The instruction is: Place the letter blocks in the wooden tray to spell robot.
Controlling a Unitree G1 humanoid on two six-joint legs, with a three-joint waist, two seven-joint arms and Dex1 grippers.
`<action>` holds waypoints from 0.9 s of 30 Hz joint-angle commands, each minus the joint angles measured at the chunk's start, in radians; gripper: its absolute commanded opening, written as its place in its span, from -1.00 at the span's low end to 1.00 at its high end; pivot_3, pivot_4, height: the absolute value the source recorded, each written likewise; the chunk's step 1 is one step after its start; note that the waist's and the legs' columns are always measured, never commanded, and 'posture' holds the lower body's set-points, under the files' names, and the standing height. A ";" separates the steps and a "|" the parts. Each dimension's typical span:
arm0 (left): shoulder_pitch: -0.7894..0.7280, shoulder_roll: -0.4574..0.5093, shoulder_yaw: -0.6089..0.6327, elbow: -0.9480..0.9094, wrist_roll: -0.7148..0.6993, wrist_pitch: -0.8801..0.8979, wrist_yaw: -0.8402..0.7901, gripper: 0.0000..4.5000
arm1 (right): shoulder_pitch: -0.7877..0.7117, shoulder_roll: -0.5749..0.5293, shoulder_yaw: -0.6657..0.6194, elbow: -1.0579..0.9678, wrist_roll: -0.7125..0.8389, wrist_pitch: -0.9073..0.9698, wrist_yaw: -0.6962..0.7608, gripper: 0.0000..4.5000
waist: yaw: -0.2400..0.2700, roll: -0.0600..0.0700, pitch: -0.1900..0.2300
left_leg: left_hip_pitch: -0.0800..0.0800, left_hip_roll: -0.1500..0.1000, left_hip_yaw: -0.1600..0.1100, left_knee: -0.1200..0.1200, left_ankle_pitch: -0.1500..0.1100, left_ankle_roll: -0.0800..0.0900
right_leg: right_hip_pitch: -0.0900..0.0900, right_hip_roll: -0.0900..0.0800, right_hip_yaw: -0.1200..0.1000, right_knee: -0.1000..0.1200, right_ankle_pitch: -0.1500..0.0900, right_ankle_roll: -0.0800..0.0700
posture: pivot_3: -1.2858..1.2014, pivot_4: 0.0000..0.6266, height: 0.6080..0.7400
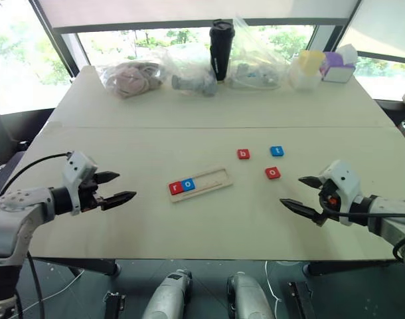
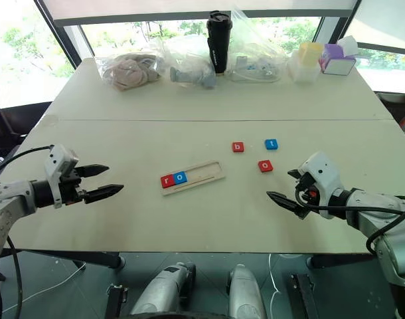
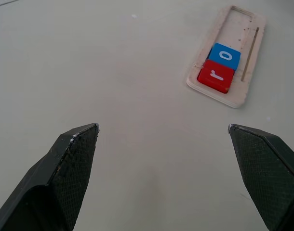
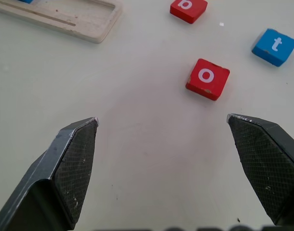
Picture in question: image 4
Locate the blue letter block t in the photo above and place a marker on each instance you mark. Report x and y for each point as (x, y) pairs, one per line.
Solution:
(263, 47)

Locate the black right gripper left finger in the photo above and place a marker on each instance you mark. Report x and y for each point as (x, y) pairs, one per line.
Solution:
(48, 168)

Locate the light wooden letter tray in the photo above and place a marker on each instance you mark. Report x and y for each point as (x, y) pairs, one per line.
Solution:
(89, 26)

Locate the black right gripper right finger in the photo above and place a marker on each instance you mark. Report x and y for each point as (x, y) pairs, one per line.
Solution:
(270, 156)

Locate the red letter block o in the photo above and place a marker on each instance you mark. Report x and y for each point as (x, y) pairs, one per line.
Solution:
(218, 87)

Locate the red letter block b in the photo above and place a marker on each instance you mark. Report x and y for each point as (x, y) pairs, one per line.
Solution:
(192, 15)

